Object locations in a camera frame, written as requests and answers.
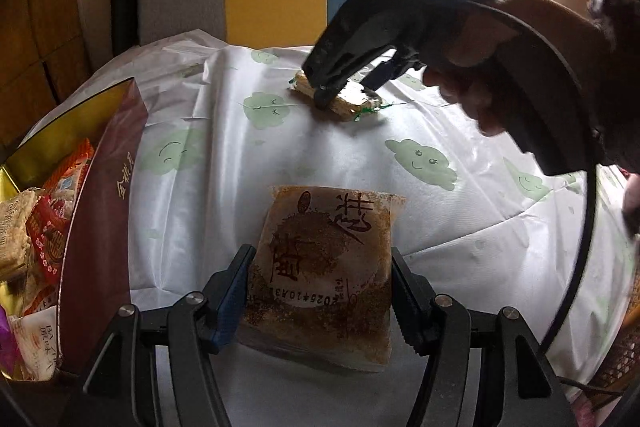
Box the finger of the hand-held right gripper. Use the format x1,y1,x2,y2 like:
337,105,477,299
361,51,427,95
302,14,401,110

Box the gold tin box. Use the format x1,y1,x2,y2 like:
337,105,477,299
0,77,149,383

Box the wicker chair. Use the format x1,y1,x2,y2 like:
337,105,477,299
590,297,640,408

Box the white snack packet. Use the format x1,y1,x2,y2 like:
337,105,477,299
12,312,61,380

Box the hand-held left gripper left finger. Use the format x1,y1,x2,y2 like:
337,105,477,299
60,244,257,427

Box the cream snack packet green edges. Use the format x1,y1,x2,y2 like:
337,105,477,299
287,71,396,124

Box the orange snack packet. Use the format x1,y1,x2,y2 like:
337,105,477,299
42,138,96,208

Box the person's right hand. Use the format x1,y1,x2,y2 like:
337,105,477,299
422,0,596,138

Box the wooden wardrobe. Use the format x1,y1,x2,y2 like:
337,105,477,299
0,0,116,118

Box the black cable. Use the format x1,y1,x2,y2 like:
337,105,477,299
467,0,601,358

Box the purple snack packet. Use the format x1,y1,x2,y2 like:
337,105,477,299
0,307,21,378

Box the puffed rice cracker packet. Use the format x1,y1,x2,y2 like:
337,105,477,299
0,188,43,280

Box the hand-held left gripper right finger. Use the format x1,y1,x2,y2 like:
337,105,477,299
390,247,576,427

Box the brown cake packet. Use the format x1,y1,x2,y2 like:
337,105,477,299
235,184,407,373

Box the red checkered snack bag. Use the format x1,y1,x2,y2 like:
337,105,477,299
22,194,73,308

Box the cloud print plastic sheet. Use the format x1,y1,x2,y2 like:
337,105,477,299
30,29,636,427

